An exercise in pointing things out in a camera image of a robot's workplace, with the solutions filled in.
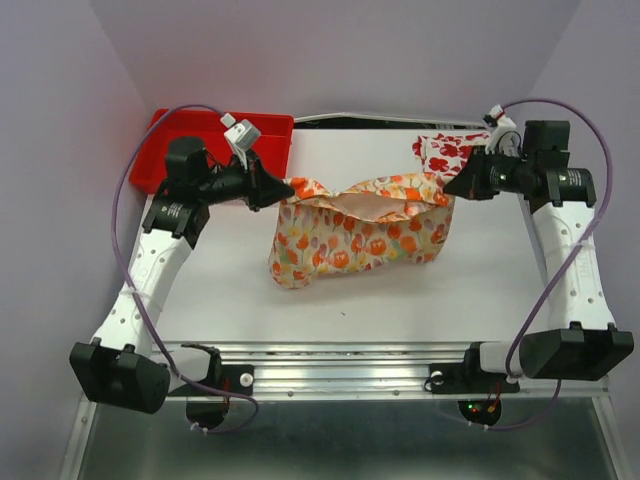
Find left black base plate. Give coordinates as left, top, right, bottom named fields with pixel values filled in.
left=168, top=363, right=255, bottom=397

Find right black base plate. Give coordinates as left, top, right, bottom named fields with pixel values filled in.
left=424, top=363, right=520, bottom=395

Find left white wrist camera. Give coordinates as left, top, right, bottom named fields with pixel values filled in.
left=220, top=113, right=261, bottom=170

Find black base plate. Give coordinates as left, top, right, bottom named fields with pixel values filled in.
left=424, top=363, right=520, bottom=395
left=168, top=363, right=255, bottom=397

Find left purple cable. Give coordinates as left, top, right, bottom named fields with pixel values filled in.
left=110, top=103, right=260, bottom=435

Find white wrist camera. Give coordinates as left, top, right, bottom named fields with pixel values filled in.
left=483, top=105, right=521, bottom=157
left=220, top=113, right=261, bottom=170

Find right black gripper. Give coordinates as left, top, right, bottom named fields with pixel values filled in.
left=443, top=144, right=535, bottom=200

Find red poppy print skirt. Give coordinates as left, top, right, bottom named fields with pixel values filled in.
left=412, top=131, right=489, bottom=177

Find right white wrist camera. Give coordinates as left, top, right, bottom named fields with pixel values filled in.
left=483, top=105, right=521, bottom=157

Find aluminium frame rails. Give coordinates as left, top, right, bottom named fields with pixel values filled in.
left=59, top=113, right=631, bottom=480

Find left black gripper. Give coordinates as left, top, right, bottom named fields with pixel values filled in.
left=197, top=148, right=294, bottom=211

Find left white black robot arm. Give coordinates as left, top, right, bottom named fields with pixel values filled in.
left=69, top=137, right=294, bottom=413

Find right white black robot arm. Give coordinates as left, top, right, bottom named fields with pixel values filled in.
left=444, top=113, right=634, bottom=390

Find red plastic tray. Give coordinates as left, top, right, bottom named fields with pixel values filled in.
left=129, top=109, right=294, bottom=194

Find orange floral print skirt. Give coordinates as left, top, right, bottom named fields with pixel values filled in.
left=268, top=173, right=454, bottom=289

